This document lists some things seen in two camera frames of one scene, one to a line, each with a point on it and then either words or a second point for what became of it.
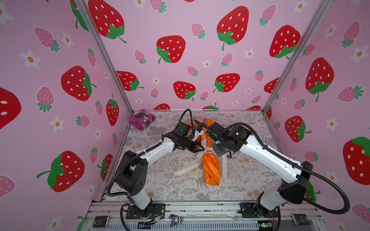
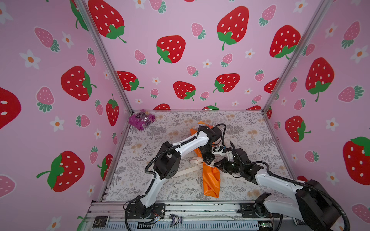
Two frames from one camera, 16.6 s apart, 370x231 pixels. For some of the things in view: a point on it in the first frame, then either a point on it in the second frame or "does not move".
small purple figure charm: x=175 y=220 does not move
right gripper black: x=214 y=147 -> x=221 y=166
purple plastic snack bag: x=141 y=120 does not move
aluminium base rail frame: x=287 y=215 does not move
